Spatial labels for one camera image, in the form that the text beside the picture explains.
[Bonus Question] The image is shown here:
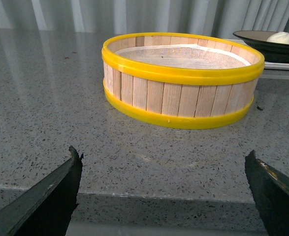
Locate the white steamer liner cloth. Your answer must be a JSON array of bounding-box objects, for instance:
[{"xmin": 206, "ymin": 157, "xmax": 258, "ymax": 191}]
[{"xmin": 116, "ymin": 44, "xmax": 251, "ymax": 69}]

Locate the grey pleated curtain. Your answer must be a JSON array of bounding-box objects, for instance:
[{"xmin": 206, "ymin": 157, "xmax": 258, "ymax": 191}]
[{"xmin": 0, "ymin": 0, "xmax": 289, "ymax": 38}]

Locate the white bear-print tray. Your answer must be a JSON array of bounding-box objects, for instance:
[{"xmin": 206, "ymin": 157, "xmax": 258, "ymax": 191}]
[{"xmin": 224, "ymin": 38, "xmax": 289, "ymax": 72}]

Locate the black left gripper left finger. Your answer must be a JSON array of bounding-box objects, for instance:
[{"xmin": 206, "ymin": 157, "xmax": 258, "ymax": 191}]
[{"xmin": 0, "ymin": 146, "xmax": 83, "ymax": 236}]

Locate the white steamed bun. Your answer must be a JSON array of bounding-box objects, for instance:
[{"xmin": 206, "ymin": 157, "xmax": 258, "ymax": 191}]
[{"xmin": 266, "ymin": 31, "xmax": 289, "ymax": 45}]

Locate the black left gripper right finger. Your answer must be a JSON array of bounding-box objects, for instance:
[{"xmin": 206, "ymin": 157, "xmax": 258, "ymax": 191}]
[{"xmin": 245, "ymin": 150, "xmax": 289, "ymax": 236}]

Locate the tan plate with black rim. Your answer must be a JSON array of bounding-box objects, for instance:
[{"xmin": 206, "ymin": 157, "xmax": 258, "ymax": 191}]
[{"xmin": 233, "ymin": 30, "xmax": 289, "ymax": 64}]

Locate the wooden steamer with yellow bands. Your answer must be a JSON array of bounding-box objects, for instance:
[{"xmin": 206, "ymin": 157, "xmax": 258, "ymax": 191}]
[{"xmin": 101, "ymin": 32, "xmax": 264, "ymax": 129}]

